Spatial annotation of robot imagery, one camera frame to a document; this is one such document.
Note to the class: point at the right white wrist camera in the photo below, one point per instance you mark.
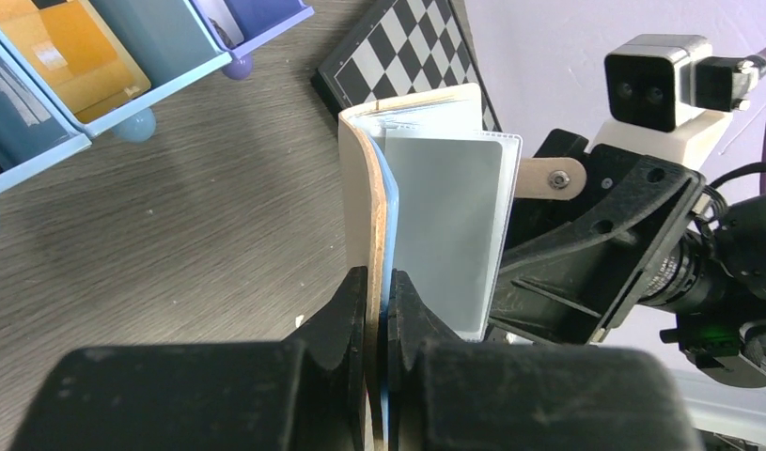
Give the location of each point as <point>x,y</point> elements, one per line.
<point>671,98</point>

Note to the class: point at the black and white chessboard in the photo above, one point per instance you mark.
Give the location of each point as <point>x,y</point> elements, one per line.
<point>398,48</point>

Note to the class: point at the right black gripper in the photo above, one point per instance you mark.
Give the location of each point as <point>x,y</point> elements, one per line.
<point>572,284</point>

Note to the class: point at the orange item in tray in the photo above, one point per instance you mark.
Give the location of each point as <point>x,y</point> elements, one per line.
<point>76,53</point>

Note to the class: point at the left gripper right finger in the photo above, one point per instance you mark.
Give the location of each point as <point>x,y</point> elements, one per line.
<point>449,394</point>

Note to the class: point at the beige leather card holder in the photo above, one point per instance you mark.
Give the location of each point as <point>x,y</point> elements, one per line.
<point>428,192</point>

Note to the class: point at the blue three-compartment organizer tray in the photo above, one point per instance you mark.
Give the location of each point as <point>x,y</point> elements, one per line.
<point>175,43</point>

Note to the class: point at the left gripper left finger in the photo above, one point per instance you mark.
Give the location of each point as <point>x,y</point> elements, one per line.
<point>304,392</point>

